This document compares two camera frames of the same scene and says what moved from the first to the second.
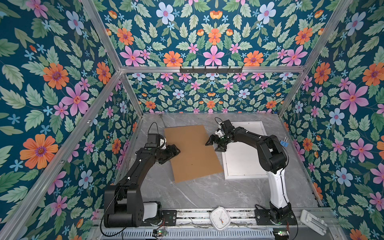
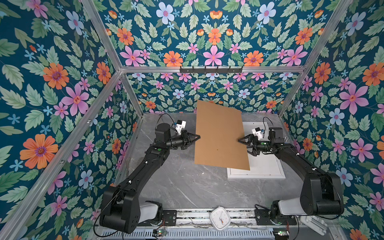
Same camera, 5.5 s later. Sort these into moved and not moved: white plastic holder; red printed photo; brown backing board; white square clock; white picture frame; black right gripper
Moved: brown backing board; black right gripper
Not moved: white plastic holder; red printed photo; white picture frame; white square clock
